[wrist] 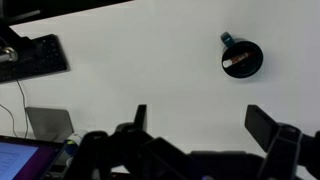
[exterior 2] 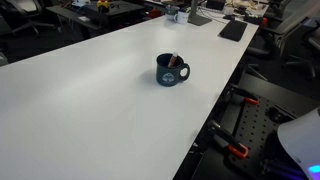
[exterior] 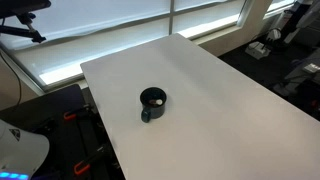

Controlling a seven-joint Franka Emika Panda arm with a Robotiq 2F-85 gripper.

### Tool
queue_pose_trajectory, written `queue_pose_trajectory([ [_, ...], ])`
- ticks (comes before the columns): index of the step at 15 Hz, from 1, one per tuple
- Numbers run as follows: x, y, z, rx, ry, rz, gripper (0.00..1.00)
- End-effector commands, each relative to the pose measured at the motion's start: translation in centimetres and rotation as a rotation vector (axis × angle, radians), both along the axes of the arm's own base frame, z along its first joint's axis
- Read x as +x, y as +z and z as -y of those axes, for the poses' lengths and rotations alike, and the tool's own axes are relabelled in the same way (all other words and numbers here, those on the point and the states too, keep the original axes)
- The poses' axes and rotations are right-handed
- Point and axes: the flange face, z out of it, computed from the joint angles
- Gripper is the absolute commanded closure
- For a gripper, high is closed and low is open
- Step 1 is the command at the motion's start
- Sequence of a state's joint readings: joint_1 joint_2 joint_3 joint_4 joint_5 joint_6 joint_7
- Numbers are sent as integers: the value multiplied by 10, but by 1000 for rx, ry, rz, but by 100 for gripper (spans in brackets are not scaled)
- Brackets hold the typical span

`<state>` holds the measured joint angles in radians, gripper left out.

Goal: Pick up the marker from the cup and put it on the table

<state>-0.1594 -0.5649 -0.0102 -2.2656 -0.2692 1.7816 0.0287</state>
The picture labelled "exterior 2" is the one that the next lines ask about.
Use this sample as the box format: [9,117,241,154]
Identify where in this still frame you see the red marker with white cap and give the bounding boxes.
[168,52,178,67]

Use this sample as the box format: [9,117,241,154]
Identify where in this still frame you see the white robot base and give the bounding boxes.
[277,107,320,180]

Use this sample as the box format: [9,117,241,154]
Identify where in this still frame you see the dark green ceramic mug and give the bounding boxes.
[156,53,190,87]

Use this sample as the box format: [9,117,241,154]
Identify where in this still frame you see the white mug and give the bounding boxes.
[174,12,189,24]

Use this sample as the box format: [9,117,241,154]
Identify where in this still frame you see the black orange clamp near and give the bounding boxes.
[208,120,249,159]

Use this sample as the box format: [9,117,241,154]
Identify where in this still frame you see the black orange clamp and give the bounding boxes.
[208,120,249,159]
[230,84,260,105]

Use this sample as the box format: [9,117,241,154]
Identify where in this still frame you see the grey monitor stand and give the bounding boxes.
[188,0,211,26]

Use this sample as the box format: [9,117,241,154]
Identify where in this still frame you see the grey green mug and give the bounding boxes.
[165,5,179,20]

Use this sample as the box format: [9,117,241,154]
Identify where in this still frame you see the black orange clamp far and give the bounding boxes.
[230,84,260,105]

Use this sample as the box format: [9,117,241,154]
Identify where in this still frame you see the black keyboard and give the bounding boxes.
[219,20,247,41]

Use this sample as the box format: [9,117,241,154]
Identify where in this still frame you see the yellow red toy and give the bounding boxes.
[97,0,109,12]

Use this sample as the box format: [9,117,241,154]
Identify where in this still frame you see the black side desk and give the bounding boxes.
[47,0,146,40]

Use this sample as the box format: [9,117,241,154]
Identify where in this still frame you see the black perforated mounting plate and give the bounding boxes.
[226,96,303,180]

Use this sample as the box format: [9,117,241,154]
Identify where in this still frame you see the black office chair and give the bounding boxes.
[246,0,320,79]

